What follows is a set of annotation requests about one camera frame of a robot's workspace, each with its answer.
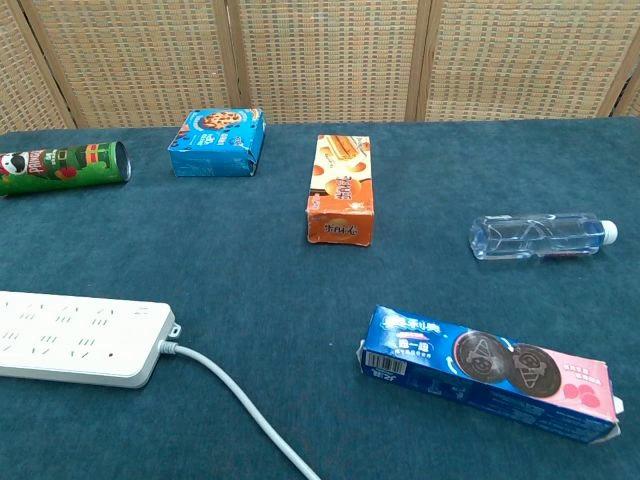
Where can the white power strip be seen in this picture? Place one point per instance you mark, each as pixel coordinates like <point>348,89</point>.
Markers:
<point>75,340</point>

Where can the teal tablecloth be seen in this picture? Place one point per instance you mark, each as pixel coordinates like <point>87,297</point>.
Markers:
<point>320,280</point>

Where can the orange snack box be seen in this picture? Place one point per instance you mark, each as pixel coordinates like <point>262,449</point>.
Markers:
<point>341,195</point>

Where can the blue cookie box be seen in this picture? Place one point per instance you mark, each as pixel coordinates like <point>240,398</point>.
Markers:
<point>215,145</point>

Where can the woven folding screen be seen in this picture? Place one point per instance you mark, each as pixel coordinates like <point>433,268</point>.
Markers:
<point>320,60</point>

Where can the clear plastic water bottle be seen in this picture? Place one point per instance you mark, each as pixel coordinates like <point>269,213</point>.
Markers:
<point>535,236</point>

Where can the blue pink Oreo box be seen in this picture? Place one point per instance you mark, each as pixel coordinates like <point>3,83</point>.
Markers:
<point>490,372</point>

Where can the green Pringles can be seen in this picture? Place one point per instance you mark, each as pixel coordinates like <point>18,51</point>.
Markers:
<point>60,167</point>

